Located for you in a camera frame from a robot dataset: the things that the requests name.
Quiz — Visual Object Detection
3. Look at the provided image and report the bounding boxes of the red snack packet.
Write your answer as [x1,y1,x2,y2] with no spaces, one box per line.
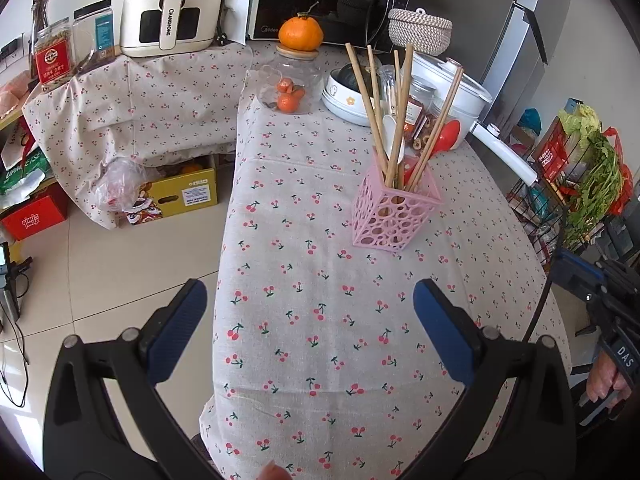
[530,132,571,181]

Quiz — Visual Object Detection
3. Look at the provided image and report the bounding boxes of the red plastic spoon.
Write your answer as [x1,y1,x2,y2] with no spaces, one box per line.
[402,119,462,186]

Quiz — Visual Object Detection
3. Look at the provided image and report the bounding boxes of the black electronic device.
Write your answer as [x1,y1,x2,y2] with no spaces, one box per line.
[0,241,33,331]

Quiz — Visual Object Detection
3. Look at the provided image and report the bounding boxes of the black wire rack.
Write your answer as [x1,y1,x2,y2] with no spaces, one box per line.
[505,115,636,261]

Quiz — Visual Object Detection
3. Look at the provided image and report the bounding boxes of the jar of red dried fruit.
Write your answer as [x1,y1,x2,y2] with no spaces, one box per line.
[402,75,436,143]

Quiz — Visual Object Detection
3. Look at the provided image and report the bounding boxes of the yellow cardboard box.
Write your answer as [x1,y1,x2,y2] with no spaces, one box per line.
[132,154,219,221]

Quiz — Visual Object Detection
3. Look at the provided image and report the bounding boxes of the red label jar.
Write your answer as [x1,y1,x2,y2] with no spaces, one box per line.
[31,17,77,93]

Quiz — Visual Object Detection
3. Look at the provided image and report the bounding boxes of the white flower print bowl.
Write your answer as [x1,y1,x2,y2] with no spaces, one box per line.
[321,69,388,127]

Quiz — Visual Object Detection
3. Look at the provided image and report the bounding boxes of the glass jar with wooden lid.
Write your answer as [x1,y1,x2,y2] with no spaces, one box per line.
[256,45,323,115]

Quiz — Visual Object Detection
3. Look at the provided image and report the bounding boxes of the leafy green herbs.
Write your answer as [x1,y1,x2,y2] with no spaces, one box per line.
[567,132,626,241]

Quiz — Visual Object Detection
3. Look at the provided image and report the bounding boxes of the white electric pot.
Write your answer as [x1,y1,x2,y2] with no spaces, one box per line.
[405,51,540,185]

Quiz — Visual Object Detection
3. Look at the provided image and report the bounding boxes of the white plastic spoon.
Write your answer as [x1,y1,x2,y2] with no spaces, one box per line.
[382,114,401,161]

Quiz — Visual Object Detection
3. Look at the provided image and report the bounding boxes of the red plastic bag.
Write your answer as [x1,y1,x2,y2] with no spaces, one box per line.
[602,127,633,216]

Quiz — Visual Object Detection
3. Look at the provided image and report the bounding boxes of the green white packet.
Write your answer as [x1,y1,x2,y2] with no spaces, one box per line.
[0,147,57,206]

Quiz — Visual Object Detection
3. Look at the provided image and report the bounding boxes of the jar of dried fruit slices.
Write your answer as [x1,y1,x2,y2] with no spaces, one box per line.
[415,105,446,153]

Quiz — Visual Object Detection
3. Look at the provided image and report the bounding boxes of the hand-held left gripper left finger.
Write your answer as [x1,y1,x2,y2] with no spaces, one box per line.
[42,278,221,480]

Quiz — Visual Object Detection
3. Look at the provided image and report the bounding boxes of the pink perforated utensil holder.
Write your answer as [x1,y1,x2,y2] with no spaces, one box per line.
[351,147,444,252]

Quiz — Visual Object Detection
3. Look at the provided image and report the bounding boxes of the woven lidded basket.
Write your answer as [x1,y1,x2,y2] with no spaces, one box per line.
[388,7,453,56]

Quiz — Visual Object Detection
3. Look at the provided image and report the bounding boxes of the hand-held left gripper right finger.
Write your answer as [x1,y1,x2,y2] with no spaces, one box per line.
[400,278,591,480]

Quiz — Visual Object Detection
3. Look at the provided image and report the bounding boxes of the person's right hand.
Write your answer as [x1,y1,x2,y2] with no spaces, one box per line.
[585,347,635,406]

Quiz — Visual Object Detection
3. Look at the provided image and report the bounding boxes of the blue label plastic jar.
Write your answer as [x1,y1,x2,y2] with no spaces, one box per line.
[71,0,121,75]

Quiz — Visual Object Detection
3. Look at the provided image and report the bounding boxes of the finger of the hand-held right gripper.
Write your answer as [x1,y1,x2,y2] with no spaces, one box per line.
[554,247,610,302]

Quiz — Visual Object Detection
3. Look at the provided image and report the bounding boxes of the large orange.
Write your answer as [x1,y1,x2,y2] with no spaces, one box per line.
[278,12,324,52]

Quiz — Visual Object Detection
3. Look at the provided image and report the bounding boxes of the clear plastic bag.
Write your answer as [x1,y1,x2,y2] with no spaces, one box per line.
[92,156,163,223]

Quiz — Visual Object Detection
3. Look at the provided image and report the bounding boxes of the pink plastic bag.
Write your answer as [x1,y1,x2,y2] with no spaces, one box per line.
[0,70,32,121]

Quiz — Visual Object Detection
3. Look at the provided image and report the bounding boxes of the red box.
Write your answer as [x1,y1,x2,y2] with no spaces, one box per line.
[0,192,69,242]

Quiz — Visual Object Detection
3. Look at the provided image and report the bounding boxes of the wooden chopstick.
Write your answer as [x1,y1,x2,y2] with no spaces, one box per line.
[392,50,405,126]
[406,66,465,192]
[345,42,390,176]
[366,45,396,171]

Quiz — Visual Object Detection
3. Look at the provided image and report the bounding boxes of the napa cabbage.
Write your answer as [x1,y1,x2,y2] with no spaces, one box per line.
[557,102,603,146]

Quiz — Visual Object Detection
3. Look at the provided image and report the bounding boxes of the blue plastic bag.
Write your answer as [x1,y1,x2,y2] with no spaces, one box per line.
[516,107,543,136]

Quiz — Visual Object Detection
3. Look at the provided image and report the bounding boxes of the cherry print tablecloth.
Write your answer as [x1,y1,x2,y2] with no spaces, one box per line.
[199,42,575,480]
[21,40,253,231]

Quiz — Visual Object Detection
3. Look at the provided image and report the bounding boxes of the dark green pumpkin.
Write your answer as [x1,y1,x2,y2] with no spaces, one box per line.
[334,62,383,92]

